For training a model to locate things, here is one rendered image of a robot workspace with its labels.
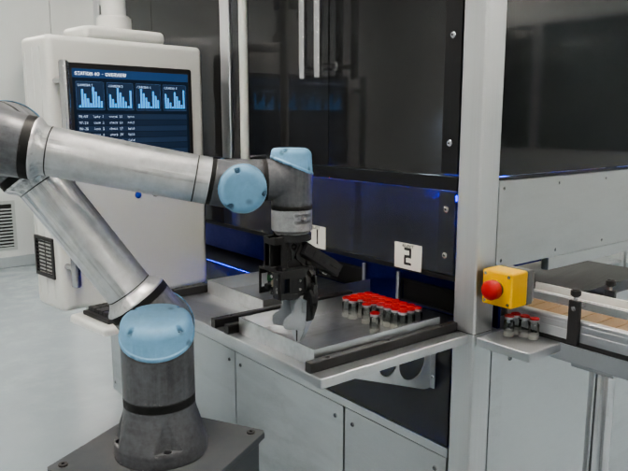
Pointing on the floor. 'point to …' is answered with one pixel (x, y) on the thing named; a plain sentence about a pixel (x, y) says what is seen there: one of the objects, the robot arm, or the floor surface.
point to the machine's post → (476, 226)
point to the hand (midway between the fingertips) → (301, 335)
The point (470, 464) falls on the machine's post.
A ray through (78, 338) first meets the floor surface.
